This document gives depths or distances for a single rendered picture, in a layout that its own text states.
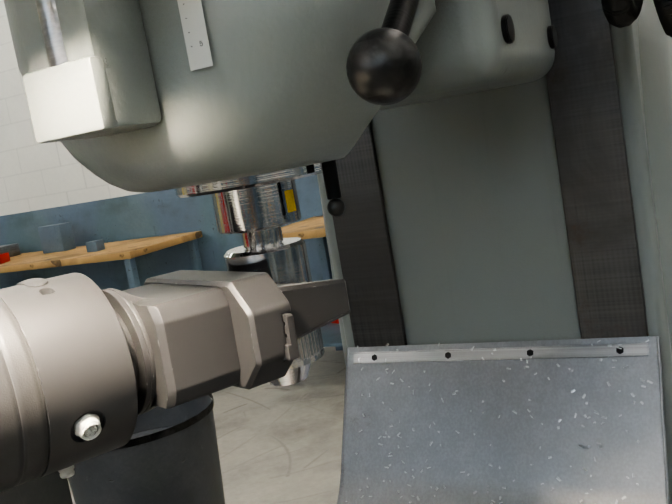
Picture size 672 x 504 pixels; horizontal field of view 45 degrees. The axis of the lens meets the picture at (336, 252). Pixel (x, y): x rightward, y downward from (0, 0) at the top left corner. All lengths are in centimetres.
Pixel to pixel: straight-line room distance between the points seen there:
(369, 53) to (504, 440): 55
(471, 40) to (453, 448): 44
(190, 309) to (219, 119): 9
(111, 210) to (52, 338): 591
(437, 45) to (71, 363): 29
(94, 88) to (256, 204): 13
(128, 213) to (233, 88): 581
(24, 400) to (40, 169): 639
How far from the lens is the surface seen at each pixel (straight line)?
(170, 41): 37
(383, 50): 31
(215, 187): 42
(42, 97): 36
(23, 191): 691
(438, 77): 52
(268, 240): 45
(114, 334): 37
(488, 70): 51
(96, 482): 239
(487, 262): 80
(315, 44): 37
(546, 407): 80
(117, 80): 35
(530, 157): 78
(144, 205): 606
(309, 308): 44
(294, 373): 46
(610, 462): 78
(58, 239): 624
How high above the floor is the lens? 132
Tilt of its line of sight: 8 degrees down
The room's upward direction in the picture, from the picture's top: 10 degrees counter-clockwise
